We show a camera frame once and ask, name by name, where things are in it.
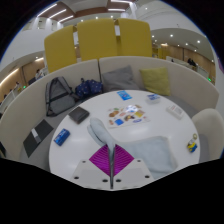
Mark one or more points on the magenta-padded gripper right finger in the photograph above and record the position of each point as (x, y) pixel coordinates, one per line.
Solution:
(123, 163)

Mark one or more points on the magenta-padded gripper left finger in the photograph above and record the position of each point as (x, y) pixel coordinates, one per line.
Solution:
(100, 163)

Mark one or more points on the light blue towel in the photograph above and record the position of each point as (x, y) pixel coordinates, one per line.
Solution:
(150, 153)

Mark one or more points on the blue rectangular box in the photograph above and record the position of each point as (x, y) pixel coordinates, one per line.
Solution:
(62, 137)

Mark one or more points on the colourful sticker sheet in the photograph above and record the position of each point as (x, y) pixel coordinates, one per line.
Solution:
(128, 115)

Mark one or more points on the blue card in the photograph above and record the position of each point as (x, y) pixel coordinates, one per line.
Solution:
(124, 95)

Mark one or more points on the yellow blue toy figure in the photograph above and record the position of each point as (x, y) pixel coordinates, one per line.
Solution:
(192, 145)

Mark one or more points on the small blue white packet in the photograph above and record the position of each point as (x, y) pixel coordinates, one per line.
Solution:
(153, 98)

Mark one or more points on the flat white box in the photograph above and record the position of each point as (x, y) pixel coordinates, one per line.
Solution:
(175, 111)

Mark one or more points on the navy blue patterned bag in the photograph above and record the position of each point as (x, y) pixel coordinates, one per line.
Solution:
(88, 88)

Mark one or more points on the grey backpack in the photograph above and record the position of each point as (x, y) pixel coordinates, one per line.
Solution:
(59, 96)

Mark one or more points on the grey cushion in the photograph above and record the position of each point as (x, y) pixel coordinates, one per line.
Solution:
(119, 80)

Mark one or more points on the yellow-green cushion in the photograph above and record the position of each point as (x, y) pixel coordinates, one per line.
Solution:
(155, 81)

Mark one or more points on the curved beige sofa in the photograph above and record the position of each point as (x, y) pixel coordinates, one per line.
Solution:
(23, 110)

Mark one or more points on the white round armchair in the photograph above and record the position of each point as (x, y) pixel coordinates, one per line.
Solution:
(210, 126)

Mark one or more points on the person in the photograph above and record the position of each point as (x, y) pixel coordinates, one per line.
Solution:
(40, 74)
(191, 62)

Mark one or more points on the ceiling lights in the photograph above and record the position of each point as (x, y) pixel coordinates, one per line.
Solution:
(56, 13)

